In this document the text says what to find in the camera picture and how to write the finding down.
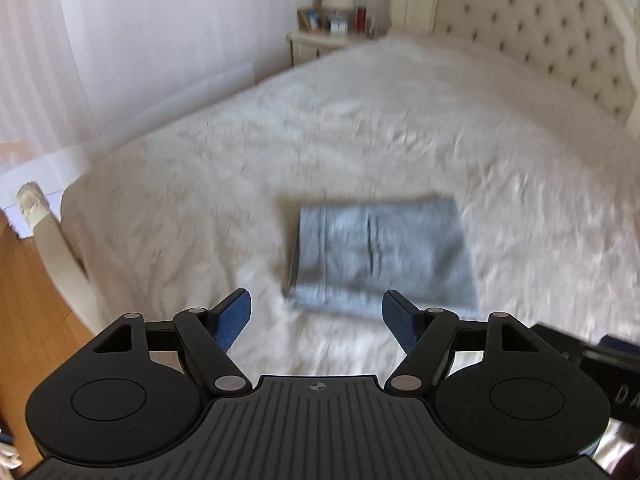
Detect cream tufted headboard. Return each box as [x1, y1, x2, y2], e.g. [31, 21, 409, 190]
[389, 0, 640, 128]

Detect light blue pants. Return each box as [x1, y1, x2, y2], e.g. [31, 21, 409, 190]
[284, 195, 482, 322]

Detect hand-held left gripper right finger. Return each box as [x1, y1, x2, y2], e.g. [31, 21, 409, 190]
[382, 289, 540, 395]

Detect white bed cover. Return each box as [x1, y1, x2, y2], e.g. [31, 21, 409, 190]
[60, 34, 640, 378]

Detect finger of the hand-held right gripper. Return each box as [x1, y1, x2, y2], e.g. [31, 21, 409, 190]
[529, 323, 587, 378]

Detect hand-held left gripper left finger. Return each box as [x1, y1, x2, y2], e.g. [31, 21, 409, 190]
[92, 287, 254, 395]

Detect cream bed footboard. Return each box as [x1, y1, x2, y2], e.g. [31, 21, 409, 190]
[15, 181, 110, 337]

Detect cream nightstand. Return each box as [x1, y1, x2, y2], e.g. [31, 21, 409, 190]
[286, 30, 387, 69]

